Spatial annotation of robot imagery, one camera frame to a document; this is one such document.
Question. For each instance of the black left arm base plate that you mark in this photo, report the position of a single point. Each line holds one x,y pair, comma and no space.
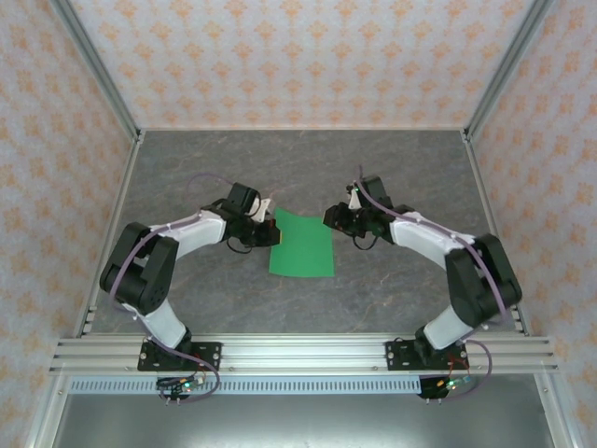
210,357

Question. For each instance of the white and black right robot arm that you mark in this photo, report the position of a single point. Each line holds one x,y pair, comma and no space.
480,280

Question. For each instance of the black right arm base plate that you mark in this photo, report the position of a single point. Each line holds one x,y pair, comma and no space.
398,357

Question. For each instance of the aluminium frame post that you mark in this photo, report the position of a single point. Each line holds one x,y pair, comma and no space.
93,70
508,70

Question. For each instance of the aluminium mounting rail beam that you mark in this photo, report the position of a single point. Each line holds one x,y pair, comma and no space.
303,354

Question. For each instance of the aluminium table side rail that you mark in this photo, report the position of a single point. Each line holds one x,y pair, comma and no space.
109,233
496,233

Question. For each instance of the green paper sheet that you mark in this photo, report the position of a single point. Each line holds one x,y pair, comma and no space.
303,247

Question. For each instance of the grey metal shelf sheet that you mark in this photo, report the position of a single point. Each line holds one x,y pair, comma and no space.
303,422

